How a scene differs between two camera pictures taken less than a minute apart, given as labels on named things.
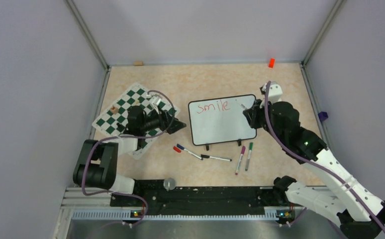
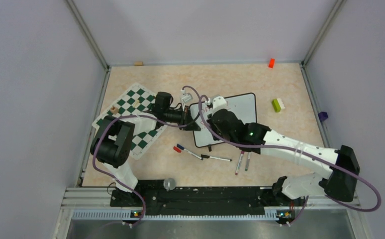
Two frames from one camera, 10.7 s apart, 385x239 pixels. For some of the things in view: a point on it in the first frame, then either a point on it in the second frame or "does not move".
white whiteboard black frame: x=221 y=120 does not move
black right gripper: x=253 y=113 → x=213 y=126
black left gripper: x=165 y=119 → x=186 y=118
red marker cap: x=176 y=149 does not move
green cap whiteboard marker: x=250 y=148 does not move
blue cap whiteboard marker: x=189 y=152 does not move
